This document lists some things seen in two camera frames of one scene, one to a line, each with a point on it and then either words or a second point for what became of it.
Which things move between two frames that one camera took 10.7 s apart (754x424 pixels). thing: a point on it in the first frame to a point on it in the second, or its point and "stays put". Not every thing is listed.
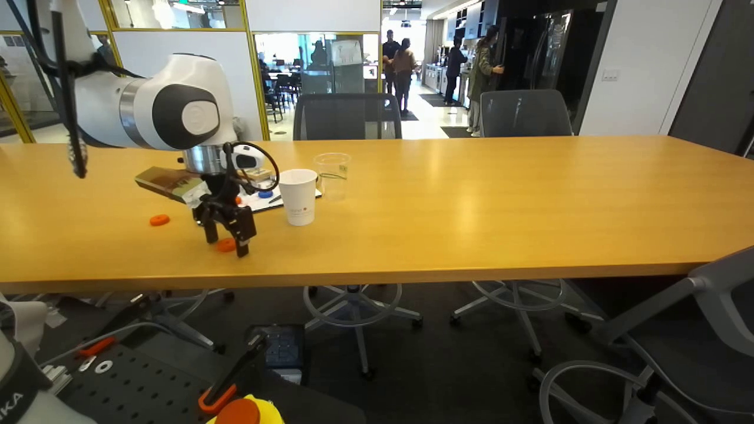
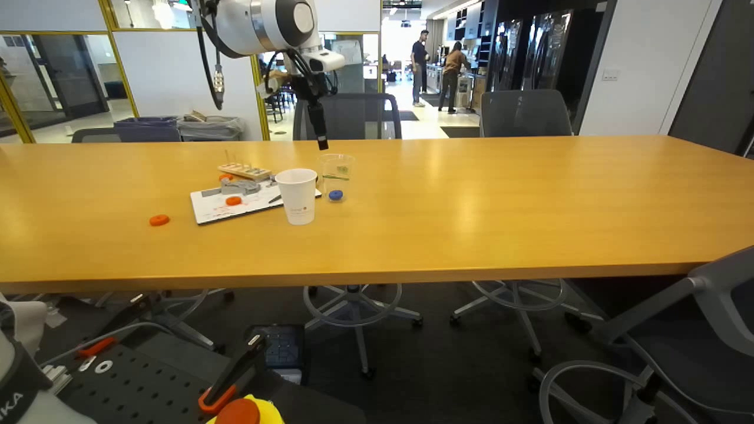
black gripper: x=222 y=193 to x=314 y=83
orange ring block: x=158 y=220 stays put
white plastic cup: x=300 y=195 stays put
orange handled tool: x=225 y=384 stays put
